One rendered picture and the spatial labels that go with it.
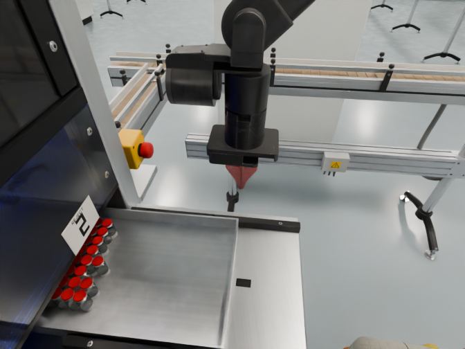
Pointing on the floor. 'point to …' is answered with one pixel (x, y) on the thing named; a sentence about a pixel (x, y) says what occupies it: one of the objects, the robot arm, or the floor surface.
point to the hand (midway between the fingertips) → (241, 183)
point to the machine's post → (93, 95)
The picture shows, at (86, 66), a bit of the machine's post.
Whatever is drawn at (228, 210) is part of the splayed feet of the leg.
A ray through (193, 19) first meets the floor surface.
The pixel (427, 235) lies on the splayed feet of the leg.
